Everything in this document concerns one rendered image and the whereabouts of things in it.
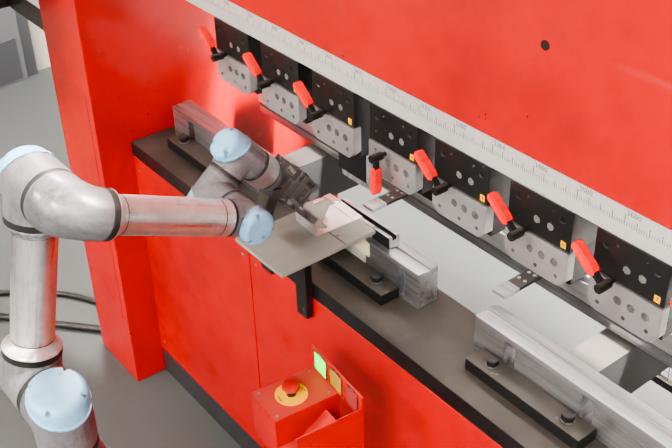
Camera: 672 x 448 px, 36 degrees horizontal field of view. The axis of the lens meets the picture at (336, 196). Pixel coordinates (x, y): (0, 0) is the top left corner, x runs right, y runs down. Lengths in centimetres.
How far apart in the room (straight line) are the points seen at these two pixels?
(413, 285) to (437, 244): 175
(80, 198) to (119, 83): 116
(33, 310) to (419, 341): 80
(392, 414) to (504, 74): 88
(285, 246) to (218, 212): 36
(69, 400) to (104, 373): 157
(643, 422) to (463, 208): 51
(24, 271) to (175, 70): 118
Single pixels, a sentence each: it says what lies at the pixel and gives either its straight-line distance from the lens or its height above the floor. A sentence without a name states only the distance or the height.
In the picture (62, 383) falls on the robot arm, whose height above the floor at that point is 100.
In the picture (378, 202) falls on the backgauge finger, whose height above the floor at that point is 101.
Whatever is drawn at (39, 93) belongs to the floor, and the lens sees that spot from 542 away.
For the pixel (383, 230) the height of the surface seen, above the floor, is 99.
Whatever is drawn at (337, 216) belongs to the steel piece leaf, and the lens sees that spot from 238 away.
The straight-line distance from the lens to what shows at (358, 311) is 230.
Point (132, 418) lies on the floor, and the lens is 338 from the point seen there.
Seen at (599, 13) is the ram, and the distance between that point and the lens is 164.
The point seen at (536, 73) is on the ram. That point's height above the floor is 156.
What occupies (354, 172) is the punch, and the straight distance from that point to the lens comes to 233.
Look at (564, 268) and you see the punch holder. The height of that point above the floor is 122.
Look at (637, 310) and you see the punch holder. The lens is 180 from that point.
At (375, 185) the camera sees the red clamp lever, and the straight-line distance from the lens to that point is 216.
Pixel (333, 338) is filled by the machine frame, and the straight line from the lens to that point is 241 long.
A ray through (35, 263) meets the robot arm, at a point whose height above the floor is 122.
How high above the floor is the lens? 232
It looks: 33 degrees down
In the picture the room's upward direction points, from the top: 2 degrees counter-clockwise
